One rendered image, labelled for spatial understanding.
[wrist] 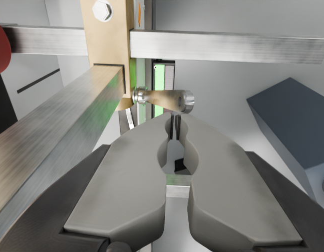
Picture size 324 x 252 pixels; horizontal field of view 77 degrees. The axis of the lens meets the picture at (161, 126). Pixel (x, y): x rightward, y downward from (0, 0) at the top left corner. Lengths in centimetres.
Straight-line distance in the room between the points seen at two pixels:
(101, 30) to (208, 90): 100
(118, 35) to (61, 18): 31
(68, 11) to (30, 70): 16
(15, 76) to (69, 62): 15
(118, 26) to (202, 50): 10
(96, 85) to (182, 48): 12
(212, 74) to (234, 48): 92
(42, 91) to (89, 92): 34
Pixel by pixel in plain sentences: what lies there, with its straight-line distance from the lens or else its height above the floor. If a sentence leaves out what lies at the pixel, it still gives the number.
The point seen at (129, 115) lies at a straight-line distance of 47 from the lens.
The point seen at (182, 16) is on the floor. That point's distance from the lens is 112.
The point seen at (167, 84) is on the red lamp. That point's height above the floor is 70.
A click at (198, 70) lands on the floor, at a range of 117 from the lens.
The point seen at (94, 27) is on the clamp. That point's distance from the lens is 26.
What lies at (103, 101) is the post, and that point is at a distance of 18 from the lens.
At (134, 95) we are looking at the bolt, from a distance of 29.
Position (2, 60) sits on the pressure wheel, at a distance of 30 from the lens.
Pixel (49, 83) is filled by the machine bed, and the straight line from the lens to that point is 54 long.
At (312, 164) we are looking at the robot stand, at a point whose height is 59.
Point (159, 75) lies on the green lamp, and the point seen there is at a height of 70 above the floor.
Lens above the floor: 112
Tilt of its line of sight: 60 degrees down
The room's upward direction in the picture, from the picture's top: 175 degrees counter-clockwise
